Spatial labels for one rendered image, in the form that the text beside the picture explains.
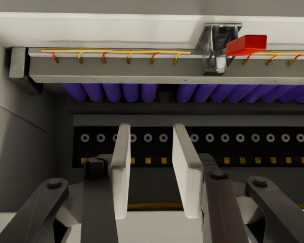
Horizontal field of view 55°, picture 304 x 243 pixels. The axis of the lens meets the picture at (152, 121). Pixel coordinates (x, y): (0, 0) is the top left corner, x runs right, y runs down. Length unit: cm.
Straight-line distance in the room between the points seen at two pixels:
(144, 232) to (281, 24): 19
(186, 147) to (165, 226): 10
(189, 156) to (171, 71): 12
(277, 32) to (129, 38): 12
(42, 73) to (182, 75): 12
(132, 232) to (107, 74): 13
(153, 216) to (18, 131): 16
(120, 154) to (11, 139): 16
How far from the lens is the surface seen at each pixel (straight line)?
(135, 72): 26
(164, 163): 38
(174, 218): 25
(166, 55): 26
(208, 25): 23
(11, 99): 29
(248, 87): 31
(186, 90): 31
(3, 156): 29
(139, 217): 24
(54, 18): 23
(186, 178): 15
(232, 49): 19
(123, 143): 17
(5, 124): 29
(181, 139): 18
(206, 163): 17
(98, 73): 26
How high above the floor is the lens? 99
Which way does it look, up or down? 5 degrees up
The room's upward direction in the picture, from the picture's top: 180 degrees counter-clockwise
